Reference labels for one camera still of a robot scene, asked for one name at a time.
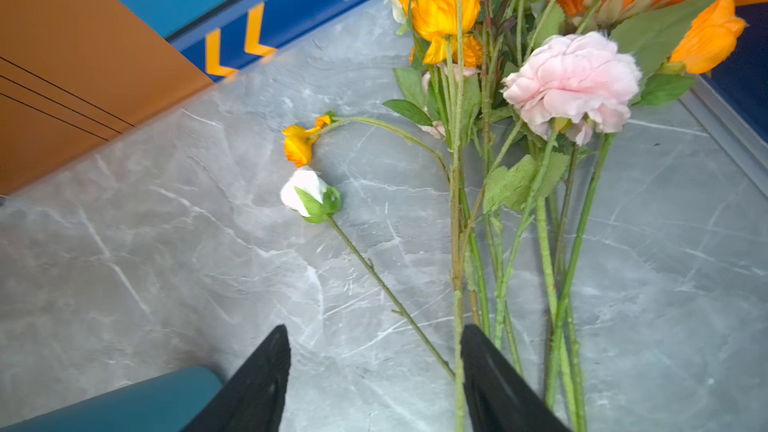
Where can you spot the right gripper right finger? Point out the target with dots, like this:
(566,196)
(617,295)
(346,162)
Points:
(498,398)

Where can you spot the orange poppy flower stem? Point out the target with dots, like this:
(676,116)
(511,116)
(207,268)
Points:
(447,48)

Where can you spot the orange rose flower stem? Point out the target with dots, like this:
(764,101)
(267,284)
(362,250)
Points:
(673,45)

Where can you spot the teal ceramic vase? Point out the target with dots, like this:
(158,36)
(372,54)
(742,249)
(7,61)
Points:
(165,403)

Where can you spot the white rosebud flower stem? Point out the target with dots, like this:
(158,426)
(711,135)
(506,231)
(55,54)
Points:
(306,193)

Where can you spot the pink carnation flower stem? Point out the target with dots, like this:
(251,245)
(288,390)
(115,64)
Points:
(572,94)

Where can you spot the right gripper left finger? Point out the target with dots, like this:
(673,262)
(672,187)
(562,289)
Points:
(254,398)

